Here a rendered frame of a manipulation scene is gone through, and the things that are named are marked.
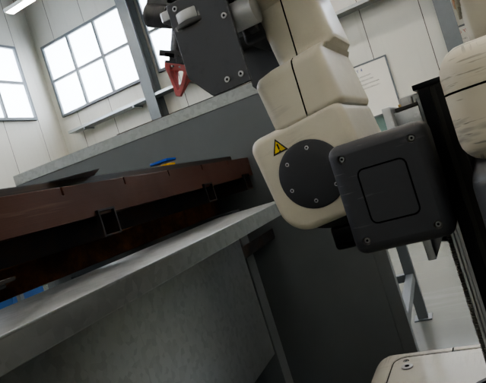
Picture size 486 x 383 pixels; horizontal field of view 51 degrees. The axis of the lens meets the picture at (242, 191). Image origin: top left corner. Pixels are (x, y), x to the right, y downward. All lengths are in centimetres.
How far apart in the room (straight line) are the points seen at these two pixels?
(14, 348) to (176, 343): 53
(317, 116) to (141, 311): 44
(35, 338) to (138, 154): 140
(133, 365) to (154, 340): 8
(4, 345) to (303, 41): 58
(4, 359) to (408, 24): 971
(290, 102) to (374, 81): 918
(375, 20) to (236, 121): 851
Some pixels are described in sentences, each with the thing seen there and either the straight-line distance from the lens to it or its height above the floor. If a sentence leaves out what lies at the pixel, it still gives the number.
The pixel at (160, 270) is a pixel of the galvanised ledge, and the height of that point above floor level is 67.
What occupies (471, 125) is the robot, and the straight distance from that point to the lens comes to 57.
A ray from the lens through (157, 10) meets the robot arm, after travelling 125.
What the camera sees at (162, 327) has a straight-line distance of 95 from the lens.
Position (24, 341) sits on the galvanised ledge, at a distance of 50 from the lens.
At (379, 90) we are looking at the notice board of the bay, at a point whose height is 169.
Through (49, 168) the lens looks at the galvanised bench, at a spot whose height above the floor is 103.
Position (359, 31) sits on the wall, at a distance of 1012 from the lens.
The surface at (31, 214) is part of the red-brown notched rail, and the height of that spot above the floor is 79.
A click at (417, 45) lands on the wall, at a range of 992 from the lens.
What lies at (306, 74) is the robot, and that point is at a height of 87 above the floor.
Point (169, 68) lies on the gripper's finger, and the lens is 123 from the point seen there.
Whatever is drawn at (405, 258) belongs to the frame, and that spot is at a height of 26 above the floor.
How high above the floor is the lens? 74
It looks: level
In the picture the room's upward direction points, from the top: 17 degrees counter-clockwise
